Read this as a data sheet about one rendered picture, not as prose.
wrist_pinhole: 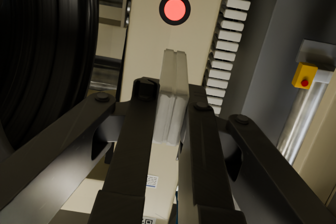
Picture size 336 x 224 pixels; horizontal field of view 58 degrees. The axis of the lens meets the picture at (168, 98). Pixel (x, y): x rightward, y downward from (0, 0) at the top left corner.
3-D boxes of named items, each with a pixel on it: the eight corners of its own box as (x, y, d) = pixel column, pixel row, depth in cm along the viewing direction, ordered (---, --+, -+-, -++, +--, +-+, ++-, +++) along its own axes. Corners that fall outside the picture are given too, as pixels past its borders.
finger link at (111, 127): (149, 151, 14) (82, 141, 13) (156, 101, 18) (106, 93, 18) (154, 123, 13) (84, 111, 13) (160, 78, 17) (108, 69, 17)
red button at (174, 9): (187, 1, 43) (183, 22, 44) (186, -1, 44) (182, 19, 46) (166, -3, 42) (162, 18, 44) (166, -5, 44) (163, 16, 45)
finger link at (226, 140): (186, 127, 13) (254, 138, 13) (184, 82, 17) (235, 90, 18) (180, 155, 14) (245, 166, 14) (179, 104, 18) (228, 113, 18)
